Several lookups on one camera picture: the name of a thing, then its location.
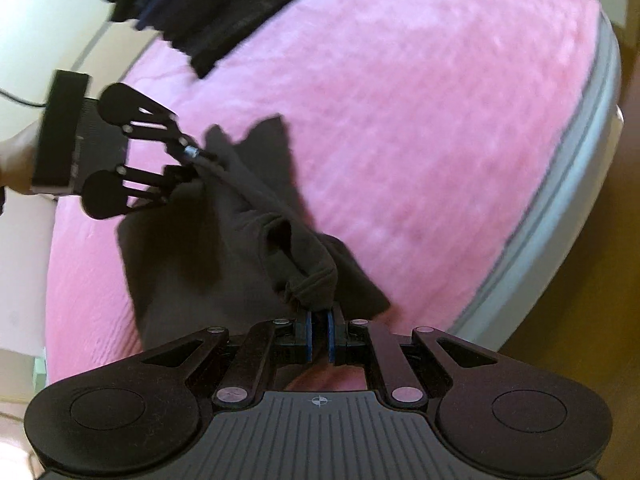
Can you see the black long-sleeve shirt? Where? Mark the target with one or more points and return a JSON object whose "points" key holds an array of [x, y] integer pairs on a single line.
{"points": [[215, 250]]}

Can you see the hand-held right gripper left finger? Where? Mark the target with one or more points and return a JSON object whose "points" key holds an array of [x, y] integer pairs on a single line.
{"points": [[308, 337]]}

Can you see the person's left forearm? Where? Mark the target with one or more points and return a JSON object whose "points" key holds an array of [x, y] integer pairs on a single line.
{"points": [[17, 165]]}

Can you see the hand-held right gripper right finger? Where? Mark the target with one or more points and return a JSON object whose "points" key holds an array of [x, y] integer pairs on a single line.
{"points": [[331, 337]]}

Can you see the grey-edged mattress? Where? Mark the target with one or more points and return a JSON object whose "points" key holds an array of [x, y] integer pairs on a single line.
{"points": [[565, 200]]}

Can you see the pile of dark clothes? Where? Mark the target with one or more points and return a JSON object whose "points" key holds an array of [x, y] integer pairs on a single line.
{"points": [[220, 15]]}

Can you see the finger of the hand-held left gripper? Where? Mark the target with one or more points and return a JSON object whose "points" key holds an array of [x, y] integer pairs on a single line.
{"points": [[175, 177], [172, 132]]}

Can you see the pink ribbed blanket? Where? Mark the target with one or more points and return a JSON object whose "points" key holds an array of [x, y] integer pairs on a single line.
{"points": [[425, 135]]}

